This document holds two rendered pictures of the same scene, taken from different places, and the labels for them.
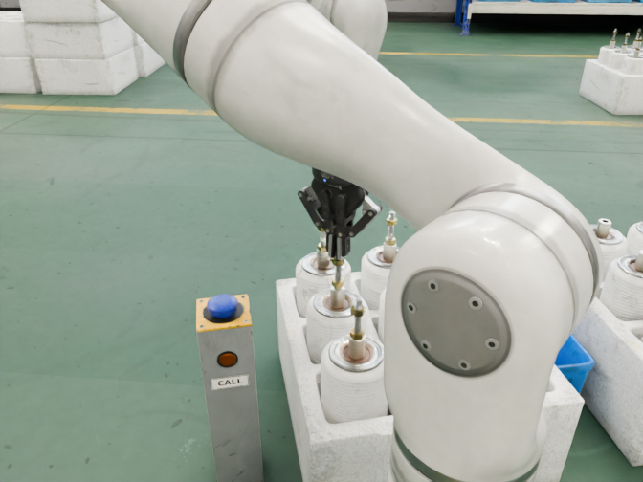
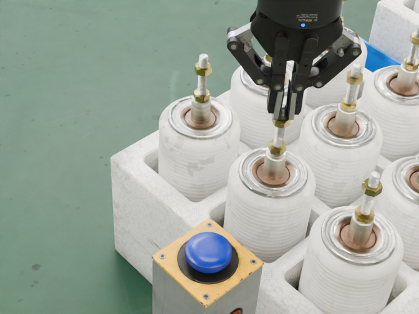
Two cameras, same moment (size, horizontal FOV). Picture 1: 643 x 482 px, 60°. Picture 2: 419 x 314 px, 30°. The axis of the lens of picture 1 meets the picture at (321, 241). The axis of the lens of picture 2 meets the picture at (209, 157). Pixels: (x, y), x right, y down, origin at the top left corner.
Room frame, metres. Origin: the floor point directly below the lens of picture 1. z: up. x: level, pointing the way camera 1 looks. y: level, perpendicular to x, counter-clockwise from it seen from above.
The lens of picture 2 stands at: (0.25, 0.38, 0.85)
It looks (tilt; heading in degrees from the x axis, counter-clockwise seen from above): 44 degrees down; 325
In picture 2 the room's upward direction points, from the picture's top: 4 degrees clockwise
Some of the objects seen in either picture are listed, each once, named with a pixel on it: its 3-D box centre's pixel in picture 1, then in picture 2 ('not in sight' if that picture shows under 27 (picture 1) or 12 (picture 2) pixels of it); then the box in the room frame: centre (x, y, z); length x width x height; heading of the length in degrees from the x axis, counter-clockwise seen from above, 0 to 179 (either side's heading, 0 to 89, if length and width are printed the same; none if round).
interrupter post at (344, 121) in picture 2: not in sight; (345, 118); (0.72, -0.14, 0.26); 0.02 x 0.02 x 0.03
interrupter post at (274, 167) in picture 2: (337, 295); (274, 164); (0.70, -0.02, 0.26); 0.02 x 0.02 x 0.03
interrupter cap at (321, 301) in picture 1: (337, 303); (273, 172); (0.70, -0.02, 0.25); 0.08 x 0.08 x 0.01
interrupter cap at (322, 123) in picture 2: not in sight; (343, 126); (0.72, -0.14, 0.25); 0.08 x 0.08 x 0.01
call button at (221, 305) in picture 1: (222, 307); (207, 255); (0.59, 0.13, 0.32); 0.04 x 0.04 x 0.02
